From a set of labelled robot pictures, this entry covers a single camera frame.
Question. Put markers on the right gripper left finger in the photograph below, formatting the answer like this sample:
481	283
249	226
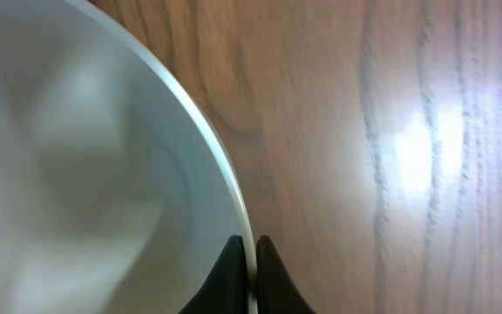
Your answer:
225	290

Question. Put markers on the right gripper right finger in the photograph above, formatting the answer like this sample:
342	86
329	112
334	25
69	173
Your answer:
274	289

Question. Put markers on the beige large bowl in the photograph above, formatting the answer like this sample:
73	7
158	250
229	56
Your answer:
116	194

